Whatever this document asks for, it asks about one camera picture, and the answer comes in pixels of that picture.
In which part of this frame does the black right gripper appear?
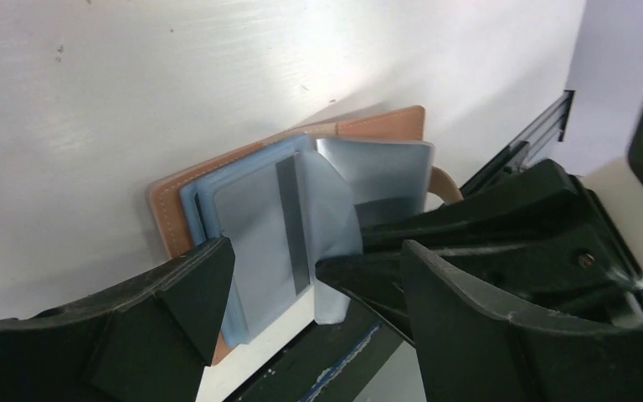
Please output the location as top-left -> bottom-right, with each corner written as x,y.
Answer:
363,159 -> 643,327

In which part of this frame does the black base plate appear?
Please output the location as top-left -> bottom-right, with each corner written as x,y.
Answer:
226,301 -> 403,402

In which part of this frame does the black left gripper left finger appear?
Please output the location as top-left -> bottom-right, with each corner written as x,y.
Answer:
0,237 -> 235,401

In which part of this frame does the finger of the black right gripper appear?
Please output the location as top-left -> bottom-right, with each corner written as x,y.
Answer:
314,244 -> 522,345

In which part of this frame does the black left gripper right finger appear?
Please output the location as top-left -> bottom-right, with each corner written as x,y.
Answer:
400,240 -> 643,402

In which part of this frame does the silver card with stripe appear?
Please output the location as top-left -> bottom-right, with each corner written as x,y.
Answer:
213,154 -> 310,346

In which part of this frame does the aluminium frame rail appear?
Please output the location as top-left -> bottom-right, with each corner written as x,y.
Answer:
460,90 -> 575,197

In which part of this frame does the tan leather card holder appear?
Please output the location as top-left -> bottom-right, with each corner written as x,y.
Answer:
148,106 -> 463,364

